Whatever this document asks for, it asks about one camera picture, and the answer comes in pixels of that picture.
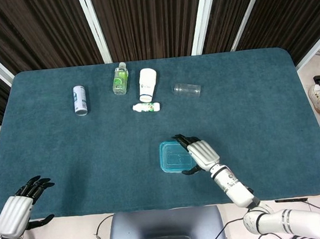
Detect clear plastic jar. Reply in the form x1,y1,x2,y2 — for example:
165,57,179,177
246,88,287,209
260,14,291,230
173,81,203,100

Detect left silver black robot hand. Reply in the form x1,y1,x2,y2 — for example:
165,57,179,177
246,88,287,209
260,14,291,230
0,174,59,239

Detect clear bottle green label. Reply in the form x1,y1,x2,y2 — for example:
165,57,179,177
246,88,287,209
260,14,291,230
111,61,132,96

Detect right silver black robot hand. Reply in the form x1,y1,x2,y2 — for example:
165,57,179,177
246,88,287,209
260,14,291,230
171,130,223,178

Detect white paper cup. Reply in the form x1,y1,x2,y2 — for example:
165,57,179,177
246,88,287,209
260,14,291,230
136,67,160,103

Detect silver drink can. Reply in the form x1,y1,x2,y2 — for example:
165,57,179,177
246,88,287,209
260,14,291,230
71,85,89,117

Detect blue translucent plastic lid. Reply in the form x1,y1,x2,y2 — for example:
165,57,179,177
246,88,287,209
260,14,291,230
158,138,201,176

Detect teal velvet tablecloth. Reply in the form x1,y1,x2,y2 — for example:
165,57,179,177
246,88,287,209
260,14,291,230
0,43,320,224

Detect black cable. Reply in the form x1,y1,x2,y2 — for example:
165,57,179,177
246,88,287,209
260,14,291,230
208,219,248,239
93,214,116,239

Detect small white yogurt bottle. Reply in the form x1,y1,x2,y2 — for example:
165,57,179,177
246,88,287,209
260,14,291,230
132,101,161,114

